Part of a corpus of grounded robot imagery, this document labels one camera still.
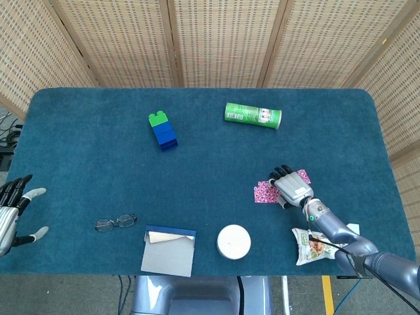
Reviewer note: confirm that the grey robot torso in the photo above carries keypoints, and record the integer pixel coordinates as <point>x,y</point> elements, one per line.
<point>197,295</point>

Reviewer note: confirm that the beige paper sheet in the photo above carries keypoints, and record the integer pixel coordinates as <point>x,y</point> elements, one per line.
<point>160,237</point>

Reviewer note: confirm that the white snack bag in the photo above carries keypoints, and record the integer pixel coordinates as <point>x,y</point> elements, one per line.
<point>306,252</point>

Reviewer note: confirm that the teal table carpet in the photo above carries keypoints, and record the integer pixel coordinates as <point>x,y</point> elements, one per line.
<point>98,164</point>

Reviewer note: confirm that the black power strip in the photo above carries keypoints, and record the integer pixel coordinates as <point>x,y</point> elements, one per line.
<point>5,160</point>

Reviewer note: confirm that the green chips can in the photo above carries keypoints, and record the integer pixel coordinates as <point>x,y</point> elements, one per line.
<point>249,115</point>

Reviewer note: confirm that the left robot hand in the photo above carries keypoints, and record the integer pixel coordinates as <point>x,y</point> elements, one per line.
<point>6,226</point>

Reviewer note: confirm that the thin-frame eyeglasses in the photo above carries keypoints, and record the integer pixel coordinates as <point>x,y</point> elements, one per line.
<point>105,225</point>

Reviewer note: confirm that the blue building brick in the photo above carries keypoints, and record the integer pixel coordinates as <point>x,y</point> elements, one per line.
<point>167,142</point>
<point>163,130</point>

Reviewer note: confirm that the woven bamboo folding screen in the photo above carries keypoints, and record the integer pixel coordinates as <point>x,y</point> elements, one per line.
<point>223,42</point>

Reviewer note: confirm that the black bar under table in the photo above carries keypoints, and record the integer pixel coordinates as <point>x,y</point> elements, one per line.
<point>348,277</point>

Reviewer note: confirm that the white table leg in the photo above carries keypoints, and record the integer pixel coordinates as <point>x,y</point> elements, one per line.
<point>285,295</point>

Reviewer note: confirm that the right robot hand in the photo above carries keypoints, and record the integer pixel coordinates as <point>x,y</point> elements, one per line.
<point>293,188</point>

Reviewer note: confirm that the green building brick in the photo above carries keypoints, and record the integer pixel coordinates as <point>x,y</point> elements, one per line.
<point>159,120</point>

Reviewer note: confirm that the clear round clip tub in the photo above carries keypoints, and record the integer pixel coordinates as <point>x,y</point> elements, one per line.
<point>233,243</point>

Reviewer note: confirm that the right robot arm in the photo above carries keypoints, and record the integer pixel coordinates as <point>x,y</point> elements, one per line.
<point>331,223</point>

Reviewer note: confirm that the grey blue notebook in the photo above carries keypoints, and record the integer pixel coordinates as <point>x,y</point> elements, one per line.
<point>167,259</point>

